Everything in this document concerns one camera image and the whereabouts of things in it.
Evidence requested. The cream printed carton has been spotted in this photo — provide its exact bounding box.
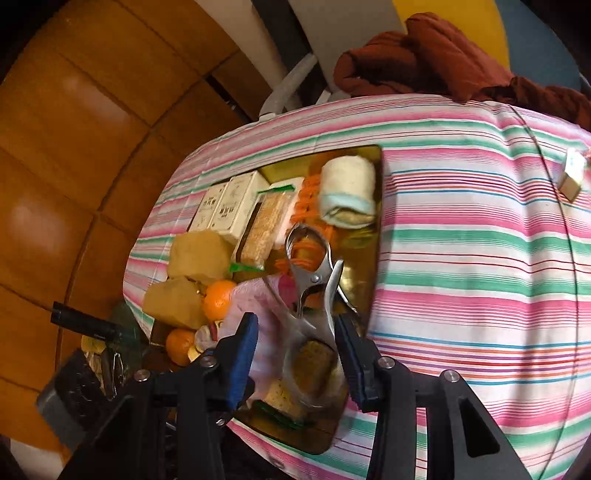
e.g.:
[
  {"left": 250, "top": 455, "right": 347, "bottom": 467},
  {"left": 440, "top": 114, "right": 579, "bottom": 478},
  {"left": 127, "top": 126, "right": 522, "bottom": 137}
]
[
  {"left": 188, "top": 181, "right": 230, "bottom": 232},
  {"left": 210, "top": 171, "right": 271, "bottom": 245}
]

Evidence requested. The pink hair roller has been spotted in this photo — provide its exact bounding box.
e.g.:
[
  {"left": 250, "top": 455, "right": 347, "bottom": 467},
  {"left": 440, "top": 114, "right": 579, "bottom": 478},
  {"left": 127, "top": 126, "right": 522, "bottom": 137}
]
[{"left": 217, "top": 274, "right": 301, "bottom": 370}]

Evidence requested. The clear packet of grain bars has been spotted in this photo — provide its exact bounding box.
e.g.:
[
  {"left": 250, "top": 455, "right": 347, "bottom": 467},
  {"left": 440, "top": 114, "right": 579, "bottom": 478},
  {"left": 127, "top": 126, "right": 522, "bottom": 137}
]
[{"left": 229, "top": 182, "right": 296, "bottom": 271}]

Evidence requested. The small green white carton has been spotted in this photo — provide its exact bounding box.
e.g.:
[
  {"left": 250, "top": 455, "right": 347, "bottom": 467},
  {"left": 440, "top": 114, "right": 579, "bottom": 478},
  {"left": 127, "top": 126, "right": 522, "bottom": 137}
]
[{"left": 556, "top": 148, "right": 590, "bottom": 202}]

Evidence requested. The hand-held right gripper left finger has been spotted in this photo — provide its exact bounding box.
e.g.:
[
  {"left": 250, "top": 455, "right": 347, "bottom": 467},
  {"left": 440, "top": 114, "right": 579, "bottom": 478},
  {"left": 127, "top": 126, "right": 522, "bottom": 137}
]
[{"left": 58, "top": 312, "right": 259, "bottom": 480}]

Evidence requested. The white towel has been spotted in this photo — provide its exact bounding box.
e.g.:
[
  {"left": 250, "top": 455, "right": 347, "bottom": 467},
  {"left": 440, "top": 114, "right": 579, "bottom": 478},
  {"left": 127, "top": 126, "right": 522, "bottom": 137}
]
[{"left": 318, "top": 157, "right": 378, "bottom": 230}]

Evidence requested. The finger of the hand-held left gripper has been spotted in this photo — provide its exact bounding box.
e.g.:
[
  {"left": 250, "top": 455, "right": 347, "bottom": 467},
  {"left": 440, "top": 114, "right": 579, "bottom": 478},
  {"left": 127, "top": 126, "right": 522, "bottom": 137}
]
[{"left": 51, "top": 301, "right": 119, "bottom": 340}]

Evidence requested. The yellow sponge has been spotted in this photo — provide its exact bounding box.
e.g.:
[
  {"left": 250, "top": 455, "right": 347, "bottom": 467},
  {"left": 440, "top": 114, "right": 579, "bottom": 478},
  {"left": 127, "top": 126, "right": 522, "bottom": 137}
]
[
  {"left": 143, "top": 276, "right": 208, "bottom": 330},
  {"left": 168, "top": 229, "right": 234, "bottom": 284}
]

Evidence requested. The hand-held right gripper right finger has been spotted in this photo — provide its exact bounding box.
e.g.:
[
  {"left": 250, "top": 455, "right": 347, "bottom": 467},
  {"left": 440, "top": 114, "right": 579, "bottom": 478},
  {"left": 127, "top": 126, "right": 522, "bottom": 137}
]
[{"left": 334, "top": 314, "right": 533, "bottom": 480}]

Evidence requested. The orange fruit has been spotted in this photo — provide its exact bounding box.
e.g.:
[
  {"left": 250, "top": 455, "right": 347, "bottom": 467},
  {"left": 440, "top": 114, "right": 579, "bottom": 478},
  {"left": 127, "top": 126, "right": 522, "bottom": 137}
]
[
  {"left": 165, "top": 328, "right": 197, "bottom": 367},
  {"left": 202, "top": 279, "right": 237, "bottom": 321}
]

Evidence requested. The clear plastic cup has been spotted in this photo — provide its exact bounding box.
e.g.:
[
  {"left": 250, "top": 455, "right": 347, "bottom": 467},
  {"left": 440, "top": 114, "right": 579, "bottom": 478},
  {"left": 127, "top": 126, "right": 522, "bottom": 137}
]
[{"left": 283, "top": 320, "right": 348, "bottom": 409}]

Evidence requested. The orange plastic rack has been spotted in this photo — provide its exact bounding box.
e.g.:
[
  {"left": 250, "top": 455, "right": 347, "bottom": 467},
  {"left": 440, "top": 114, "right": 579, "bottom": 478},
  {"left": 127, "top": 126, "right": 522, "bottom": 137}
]
[{"left": 274, "top": 173, "right": 342, "bottom": 273}]

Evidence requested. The blue yellow grey chair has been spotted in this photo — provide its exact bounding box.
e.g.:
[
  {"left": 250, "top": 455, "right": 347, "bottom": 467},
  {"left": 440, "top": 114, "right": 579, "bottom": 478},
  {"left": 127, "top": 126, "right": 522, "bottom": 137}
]
[{"left": 194, "top": 0, "right": 583, "bottom": 123}]

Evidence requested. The brown padded jacket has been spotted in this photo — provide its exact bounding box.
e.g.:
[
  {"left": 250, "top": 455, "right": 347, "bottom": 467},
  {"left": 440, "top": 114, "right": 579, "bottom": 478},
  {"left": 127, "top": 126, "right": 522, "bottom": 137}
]
[{"left": 333, "top": 13, "right": 591, "bottom": 130}]

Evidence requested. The striped tablecloth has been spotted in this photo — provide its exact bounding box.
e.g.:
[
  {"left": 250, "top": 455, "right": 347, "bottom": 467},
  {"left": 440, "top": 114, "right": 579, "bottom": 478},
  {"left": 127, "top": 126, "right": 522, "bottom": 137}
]
[{"left": 122, "top": 95, "right": 591, "bottom": 480}]

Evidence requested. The thin black cable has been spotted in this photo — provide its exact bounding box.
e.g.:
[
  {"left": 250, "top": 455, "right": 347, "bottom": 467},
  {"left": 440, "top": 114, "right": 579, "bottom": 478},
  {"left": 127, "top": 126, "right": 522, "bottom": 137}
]
[{"left": 510, "top": 102, "right": 579, "bottom": 480}]

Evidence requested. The gold and red box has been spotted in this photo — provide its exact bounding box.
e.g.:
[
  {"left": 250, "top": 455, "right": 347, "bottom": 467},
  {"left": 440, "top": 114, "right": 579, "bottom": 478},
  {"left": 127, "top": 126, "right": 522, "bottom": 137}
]
[{"left": 143, "top": 144, "right": 384, "bottom": 455}]

